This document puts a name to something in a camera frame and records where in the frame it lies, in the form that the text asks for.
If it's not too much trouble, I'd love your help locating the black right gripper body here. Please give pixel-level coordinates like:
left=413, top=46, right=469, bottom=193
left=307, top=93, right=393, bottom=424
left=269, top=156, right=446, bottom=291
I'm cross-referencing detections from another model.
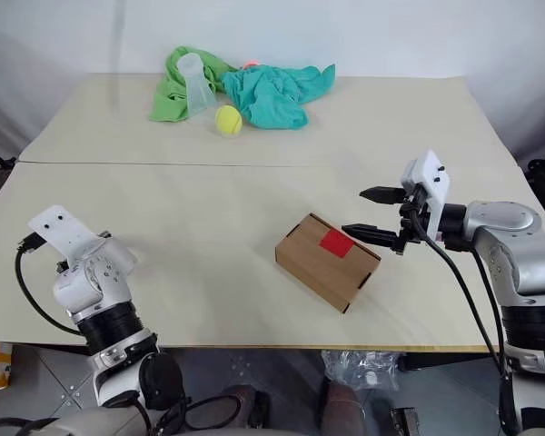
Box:
left=392, top=186, right=431, bottom=256

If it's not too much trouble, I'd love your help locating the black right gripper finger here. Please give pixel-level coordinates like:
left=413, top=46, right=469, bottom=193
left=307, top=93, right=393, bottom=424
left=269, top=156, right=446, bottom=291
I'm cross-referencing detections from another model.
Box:
left=340, top=223, right=400, bottom=249
left=359, top=184, right=408, bottom=206

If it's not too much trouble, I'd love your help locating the brown cardboard box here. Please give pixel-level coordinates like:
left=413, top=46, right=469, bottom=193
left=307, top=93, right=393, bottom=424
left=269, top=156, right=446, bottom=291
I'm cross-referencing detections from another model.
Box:
left=274, top=212, right=382, bottom=315

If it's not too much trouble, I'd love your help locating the clear crumpled plastic bag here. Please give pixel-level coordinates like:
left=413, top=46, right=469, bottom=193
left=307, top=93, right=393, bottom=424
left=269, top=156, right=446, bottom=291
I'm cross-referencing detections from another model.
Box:
left=321, top=349, right=401, bottom=392

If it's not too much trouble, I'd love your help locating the teal cloth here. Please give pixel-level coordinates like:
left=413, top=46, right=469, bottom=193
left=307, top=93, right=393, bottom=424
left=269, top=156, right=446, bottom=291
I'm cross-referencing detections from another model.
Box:
left=220, top=63, right=337, bottom=131

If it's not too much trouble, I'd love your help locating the yellow tennis ball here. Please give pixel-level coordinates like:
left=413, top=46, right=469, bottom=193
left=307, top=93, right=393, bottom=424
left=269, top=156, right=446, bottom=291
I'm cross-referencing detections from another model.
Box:
left=214, top=104, right=243, bottom=136

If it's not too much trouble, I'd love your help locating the dark brown rounded shape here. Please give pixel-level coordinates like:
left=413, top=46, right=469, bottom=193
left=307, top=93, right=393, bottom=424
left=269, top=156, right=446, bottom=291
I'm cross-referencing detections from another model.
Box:
left=322, top=380, right=370, bottom=436

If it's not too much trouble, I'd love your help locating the clear plastic cup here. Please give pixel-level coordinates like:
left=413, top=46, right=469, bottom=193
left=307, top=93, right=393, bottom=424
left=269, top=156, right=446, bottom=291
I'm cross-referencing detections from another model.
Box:
left=176, top=51, right=220, bottom=118

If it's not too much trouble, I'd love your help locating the light green cloth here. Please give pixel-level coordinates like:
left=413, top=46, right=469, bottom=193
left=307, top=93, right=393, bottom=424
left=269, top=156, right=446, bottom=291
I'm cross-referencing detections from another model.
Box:
left=148, top=45, right=238, bottom=124

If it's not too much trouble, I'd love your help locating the silver robot torso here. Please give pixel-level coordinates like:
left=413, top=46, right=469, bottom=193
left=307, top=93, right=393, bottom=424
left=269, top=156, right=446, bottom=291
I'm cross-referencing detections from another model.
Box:
left=0, top=405, right=164, bottom=436

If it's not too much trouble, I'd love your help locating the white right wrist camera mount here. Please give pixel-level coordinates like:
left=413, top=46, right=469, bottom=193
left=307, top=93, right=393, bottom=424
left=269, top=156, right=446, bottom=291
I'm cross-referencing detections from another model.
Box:
left=400, top=148, right=451, bottom=241

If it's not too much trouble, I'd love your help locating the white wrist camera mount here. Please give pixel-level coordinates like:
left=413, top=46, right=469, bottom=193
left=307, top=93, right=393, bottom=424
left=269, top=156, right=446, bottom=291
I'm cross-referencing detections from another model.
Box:
left=400, top=148, right=451, bottom=241
left=26, top=204, right=137, bottom=276

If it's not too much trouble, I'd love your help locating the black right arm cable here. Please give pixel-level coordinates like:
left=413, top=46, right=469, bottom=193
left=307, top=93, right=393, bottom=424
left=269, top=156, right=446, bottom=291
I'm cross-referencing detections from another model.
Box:
left=411, top=211, right=510, bottom=381

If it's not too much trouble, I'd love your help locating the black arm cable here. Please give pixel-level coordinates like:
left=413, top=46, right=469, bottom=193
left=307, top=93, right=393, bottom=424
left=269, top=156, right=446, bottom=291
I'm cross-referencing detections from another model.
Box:
left=15, top=234, right=88, bottom=338
left=411, top=211, right=510, bottom=381

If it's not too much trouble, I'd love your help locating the dark metal bracket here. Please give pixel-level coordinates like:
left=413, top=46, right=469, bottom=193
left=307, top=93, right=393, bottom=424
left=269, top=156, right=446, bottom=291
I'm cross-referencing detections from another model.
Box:
left=389, top=406, right=420, bottom=436

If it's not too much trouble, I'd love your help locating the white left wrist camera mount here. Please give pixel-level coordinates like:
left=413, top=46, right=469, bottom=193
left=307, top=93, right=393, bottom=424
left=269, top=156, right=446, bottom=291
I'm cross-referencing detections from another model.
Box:
left=26, top=204, right=137, bottom=276

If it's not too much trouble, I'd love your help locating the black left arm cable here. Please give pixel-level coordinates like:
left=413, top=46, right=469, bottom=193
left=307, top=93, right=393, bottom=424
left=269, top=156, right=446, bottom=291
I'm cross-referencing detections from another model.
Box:
left=15, top=234, right=88, bottom=338

